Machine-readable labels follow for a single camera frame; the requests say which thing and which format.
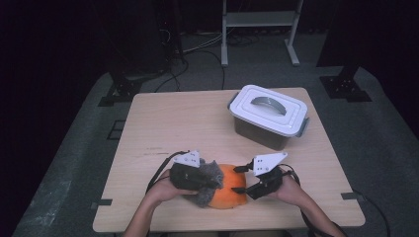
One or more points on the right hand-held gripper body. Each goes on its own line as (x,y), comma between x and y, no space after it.
(268,184)

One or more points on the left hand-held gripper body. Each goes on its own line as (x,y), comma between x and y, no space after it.
(184,177)

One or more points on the orange plush toy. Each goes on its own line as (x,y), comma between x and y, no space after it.
(230,191)

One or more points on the grey fluffy towel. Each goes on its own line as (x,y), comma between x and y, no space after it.
(210,173)

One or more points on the translucent grey storage box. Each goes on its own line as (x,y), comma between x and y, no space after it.
(260,135)

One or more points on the person's right hand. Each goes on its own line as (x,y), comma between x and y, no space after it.
(291,192)

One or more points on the person's left hand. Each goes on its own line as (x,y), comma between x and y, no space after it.
(161,192)

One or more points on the black floor stand base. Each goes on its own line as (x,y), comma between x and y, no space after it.
(342,87)
(123,89)

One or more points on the white metal stand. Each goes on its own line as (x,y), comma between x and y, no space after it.
(260,19)

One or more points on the black table bracket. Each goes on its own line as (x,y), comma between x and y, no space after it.
(352,196)
(102,203)

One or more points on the black square floor frame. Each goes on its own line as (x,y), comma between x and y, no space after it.
(108,135)

